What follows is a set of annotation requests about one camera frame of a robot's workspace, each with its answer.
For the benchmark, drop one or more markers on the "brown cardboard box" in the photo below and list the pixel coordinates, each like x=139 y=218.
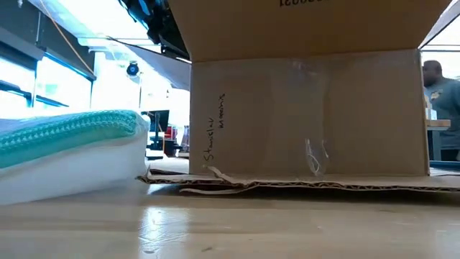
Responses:
x=287 y=115

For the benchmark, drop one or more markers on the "person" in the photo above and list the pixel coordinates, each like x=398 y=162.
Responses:
x=443 y=108

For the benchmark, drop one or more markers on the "long blue beam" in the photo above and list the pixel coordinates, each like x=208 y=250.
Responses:
x=445 y=165

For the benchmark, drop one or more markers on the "round black wall camera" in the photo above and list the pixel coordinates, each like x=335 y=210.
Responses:
x=132 y=68

